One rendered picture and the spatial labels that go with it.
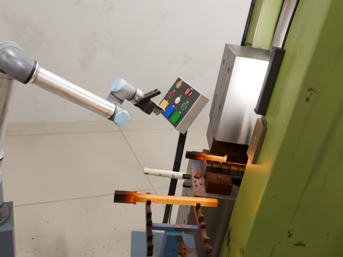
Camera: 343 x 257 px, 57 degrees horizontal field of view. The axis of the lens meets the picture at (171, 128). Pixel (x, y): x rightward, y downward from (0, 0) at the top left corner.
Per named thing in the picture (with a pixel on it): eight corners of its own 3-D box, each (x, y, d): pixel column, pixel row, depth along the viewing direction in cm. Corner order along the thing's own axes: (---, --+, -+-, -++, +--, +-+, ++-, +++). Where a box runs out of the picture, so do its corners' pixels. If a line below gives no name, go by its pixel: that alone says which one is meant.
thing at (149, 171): (143, 176, 213) (144, 169, 211) (143, 172, 218) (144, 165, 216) (207, 185, 216) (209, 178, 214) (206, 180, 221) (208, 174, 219)
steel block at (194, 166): (177, 261, 169) (193, 194, 150) (177, 213, 204) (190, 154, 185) (279, 274, 173) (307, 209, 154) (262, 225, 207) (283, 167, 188)
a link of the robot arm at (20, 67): (6, 48, 127) (135, 113, 170) (4, 41, 137) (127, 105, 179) (-7, 73, 129) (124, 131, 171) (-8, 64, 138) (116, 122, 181)
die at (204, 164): (203, 178, 164) (206, 164, 160) (200, 158, 182) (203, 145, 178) (282, 189, 166) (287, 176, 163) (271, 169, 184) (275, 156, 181)
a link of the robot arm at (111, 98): (102, 115, 175) (115, 96, 173) (96, 107, 184) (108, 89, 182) (116, 122, 181) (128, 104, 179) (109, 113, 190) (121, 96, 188)
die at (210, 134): (209, 152, 157) (213, 135, 153) (205, 134, 175) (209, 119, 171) (291, 164, 160) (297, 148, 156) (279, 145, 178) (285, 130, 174)
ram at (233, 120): (217, 149, 141) (239, 60, 124) (208, 115, 176) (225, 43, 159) (308, 162, 144) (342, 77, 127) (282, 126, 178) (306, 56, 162)
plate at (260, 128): (250, 163, 130) (262, 126, 122) (246, 153, 138) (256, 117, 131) (255, 164, 130) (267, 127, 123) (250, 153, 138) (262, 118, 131)
